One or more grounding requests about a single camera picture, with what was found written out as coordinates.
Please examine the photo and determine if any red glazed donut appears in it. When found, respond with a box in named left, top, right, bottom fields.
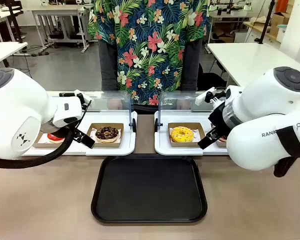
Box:
left=46, top=132, right=66, bottom=144

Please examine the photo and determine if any person's left forearm grey sleeve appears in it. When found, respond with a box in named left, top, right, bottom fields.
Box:
left=181, top=39, right=203, bottom=91

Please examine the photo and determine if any thin black camera cable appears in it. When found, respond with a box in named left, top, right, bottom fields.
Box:
left=74, top=99, right=92, bottom=131

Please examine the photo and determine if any large white table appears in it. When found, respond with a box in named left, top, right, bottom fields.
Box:
left=206, top=42, right=300, bottom=87

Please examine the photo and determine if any brown cardboard box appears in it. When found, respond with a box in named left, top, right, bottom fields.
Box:
left=269, top=11, right=291, bottom=36

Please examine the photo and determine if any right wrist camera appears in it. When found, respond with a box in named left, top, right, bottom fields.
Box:
left=194, top=86, right=227, bottom=106

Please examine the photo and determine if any brown cardboard donut tray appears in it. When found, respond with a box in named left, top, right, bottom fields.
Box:
left=86, top=122, right=125, bottom=149
left=167, top=121, right=206, bottom=147
left=32, top=131, right=66, bottom=149
left=216, top=134, right=228, bottom=148

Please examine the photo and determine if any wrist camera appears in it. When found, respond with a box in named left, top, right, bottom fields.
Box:
left=73, top=89, right=92, bottom=111
left=194, top=86, right=227, bottom=106

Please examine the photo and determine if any black stand pole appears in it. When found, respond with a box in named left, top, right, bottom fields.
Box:
left=254, top=0, right=276, bottom=45

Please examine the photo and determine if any person torso floral shirt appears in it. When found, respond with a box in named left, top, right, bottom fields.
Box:
left=87, top=0, right=211, bottom=107

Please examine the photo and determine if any small white table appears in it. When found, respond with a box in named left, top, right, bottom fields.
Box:
left=0, top=41, right=29, bottom=70

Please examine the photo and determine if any white display case base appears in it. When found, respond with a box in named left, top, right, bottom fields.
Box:
left=154, top=109, right=230, bottom=156
left=22, top=109, right=137, bottom=157

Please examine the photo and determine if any person's right forearm grey sleeve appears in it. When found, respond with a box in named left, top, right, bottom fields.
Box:
left=98, top=40, right=119, bottom=91

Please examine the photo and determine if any clear display case lid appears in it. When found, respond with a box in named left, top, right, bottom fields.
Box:
left=157, top=90, right=216, bottom=129
left=46, top=90, right=138, bottom=133

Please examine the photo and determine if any grey desk with metal legs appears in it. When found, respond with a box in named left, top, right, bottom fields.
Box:
left=22, top=4, right=91, bottom=54

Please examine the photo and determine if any person's right hand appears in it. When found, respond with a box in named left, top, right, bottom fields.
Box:
left=109, top=98, right=122, bottom=110

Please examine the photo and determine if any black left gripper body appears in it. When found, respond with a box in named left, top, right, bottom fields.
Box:
left=63, top=122, right=79, bottom=135

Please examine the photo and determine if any black serving tray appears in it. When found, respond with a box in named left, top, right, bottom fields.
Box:
left=90, top=155, right=208, bottom=224

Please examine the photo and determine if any chocolate donut with nuts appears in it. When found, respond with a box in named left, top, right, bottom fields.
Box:
left=94, top=126, right=121, bottom=144

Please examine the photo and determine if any yellow sprinkled donut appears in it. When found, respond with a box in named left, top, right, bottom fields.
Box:
left=169, top=126, right=195, bottom=143

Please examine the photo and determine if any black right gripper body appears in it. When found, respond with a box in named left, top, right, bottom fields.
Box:
left=208, top=101, right=231, bottom=131

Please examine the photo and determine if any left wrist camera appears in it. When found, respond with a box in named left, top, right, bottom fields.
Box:
left=73, top=89, right=92, bottom=111

